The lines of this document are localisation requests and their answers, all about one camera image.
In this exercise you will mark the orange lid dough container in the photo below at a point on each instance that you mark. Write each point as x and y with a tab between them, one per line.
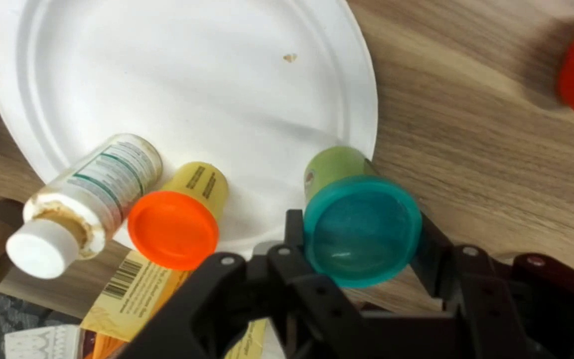
173	230

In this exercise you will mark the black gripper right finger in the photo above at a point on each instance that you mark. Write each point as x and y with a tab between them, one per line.
498	312

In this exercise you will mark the teal lid dough container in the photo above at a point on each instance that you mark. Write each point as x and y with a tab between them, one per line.
361	230

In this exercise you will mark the white paper plate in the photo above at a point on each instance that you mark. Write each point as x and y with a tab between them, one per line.
187	100

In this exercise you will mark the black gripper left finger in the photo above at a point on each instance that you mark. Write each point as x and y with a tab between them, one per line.
233	312

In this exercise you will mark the open yellow cardboard box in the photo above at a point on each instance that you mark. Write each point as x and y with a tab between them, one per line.
134	300

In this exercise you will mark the small white plastic bottle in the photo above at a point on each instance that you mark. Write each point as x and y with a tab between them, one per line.
94	192

